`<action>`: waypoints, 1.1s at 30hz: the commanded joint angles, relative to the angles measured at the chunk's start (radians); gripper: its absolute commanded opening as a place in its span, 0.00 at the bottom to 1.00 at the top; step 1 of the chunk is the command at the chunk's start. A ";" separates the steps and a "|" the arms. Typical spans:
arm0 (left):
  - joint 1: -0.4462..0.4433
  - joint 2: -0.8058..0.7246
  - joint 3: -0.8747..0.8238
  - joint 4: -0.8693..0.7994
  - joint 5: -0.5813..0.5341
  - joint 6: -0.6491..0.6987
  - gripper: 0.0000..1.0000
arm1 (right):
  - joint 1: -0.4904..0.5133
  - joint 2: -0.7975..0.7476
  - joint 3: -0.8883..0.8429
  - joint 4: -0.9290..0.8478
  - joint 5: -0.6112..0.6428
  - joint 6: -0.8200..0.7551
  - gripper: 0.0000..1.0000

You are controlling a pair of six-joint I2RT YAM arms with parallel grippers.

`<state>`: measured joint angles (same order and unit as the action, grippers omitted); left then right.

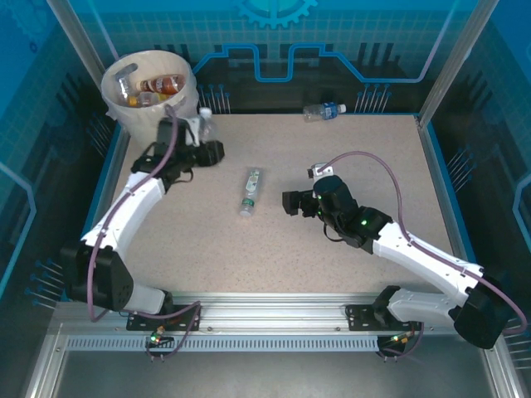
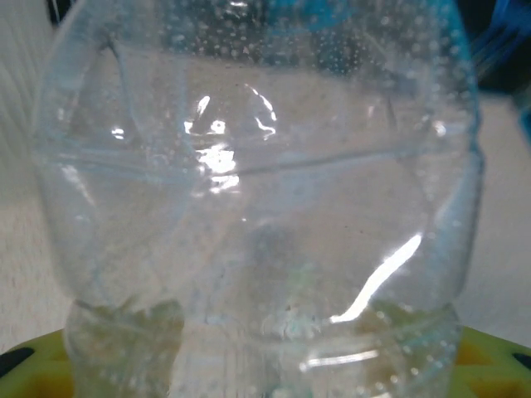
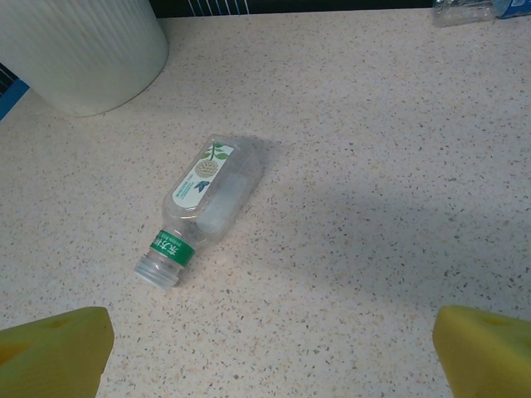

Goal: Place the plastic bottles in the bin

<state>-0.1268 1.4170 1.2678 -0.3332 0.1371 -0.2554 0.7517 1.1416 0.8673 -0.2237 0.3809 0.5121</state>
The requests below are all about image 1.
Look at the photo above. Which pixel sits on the clear bluish bottle white cap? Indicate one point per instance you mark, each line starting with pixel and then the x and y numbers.
pixel 208 126

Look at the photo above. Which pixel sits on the clear bottle green white label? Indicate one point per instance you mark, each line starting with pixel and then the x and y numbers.
pixel 252 184

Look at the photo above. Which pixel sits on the brown coffee drink bottle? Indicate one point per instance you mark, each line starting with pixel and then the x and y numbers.
pixel 164 84

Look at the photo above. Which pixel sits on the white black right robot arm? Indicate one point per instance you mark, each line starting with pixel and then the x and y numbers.
pixel 423 253

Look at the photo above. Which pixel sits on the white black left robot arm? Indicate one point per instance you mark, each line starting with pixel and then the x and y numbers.
pixel 120 211

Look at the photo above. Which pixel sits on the clear bottle blue label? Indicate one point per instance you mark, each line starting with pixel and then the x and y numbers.
pixel 323 112

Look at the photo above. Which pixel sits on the small LED circuit board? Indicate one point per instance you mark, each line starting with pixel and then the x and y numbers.
pixel 400 338
pixel 156 336

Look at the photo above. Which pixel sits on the aluminium front rail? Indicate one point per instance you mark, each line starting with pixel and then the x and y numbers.
pixel 269 311

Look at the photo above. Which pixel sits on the aluminium frame post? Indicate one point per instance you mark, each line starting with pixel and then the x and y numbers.
pixel 76 25
pixel 464 45

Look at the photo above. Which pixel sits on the aluminium frame bar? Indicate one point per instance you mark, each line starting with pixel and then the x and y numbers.
pixel 504 373
pixel 45 365

